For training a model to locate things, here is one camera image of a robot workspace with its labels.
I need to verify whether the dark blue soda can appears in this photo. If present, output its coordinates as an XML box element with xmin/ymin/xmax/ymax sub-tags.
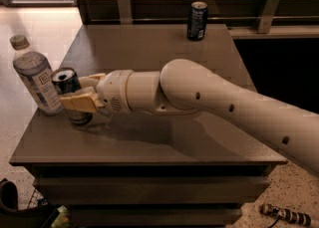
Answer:
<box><xmin>187</xmin><ymin>1</ymin><xmax>208</xmax><ymax>41</ymax></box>

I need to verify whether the metal bracket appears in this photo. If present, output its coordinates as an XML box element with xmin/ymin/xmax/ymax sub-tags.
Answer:
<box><xmin>256</xmin><ymin>0</ymin><xmax>280</xmax><ymax>34</ymax></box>
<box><xmin>117</xmin><ymin>0</ymin><xmax>133</xmax><ymax>25</ymax></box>

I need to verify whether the blue label plastic water bottle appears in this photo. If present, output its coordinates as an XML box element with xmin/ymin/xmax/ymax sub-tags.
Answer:
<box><xmin>10</xmin><ymin>35</ymin><xmax>63</xmax><ymax>115</ymax></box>

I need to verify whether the black white striped tool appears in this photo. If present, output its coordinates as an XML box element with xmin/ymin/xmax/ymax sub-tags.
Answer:
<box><xmin>259</xmin><ymin>203</ymin><xmax>319</xmax><ymax>228</ymax></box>

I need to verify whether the black bag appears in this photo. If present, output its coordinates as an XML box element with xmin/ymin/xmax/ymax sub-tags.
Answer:
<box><xmin>0</xmin><ymin>178</ymin><xmax>59</xmax><ymax>228</ymax></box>

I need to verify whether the right metal bracket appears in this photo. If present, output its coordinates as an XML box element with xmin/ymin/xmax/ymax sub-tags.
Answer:
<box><xmin>256</xmin><ymin>0</ymin><xmax>280</xmax><ymax>34</ymax></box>

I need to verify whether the green package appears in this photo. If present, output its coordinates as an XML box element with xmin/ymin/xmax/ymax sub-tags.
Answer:
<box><xmin>50</xmin><ymin>206</ymin><xmax>75</xmax><ymax>228</ymax></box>

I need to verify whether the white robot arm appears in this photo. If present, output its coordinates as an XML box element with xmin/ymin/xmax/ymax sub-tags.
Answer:
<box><xmin>60</xmin><ymin>59</ymin><xmax>319</xmax><ymax>173</ymax></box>

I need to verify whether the left metal bracket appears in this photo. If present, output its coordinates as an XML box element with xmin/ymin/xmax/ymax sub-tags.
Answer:
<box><xmin>117</xmin><ymin>0</ymin><xmax>133</xmax><ymax>25</ymax></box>

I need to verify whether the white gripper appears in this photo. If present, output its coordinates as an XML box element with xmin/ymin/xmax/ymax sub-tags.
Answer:
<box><xmin>59</xmin><ymin>70</ymin><xmax>133</xmax><ymax>114</ymax></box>

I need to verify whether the redbull can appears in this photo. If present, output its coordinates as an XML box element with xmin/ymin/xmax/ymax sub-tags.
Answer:
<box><xmin>51</xmin><ymin>67</ymin><xmax>93</xmax><ymax>125</ymax></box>

